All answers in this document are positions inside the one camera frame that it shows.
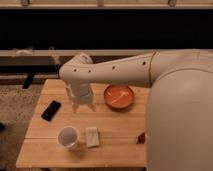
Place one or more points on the white sponge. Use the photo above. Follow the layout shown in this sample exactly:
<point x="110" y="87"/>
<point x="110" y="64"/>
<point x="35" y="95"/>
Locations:
<point x="92" y="137"/>

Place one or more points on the orange ceramic bowl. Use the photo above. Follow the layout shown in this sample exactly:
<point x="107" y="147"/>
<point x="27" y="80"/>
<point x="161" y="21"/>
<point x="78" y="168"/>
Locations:
<point x="119" y="96"/>

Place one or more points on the small dark red object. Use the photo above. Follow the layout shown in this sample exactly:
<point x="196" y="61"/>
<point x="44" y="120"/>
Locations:
<point x="141" y="138"/>

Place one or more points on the black table leg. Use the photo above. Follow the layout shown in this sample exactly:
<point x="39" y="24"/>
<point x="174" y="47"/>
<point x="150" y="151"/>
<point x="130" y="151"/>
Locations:
<point x="28" y="80"/>

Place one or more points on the white plastic cup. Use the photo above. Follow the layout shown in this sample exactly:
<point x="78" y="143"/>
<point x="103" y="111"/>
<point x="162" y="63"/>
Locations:
<point x="68" y="138"/>

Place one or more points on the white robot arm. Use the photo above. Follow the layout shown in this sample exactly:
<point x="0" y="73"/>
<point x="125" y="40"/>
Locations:
<point x="179" y="110"/>

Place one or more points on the black smartphone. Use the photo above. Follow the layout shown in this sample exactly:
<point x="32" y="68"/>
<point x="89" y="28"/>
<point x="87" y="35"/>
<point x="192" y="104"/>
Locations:
<point x="51" y="110"/>

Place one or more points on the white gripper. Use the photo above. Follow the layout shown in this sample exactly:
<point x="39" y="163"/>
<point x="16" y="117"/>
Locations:
<point x="79" y="95"/>

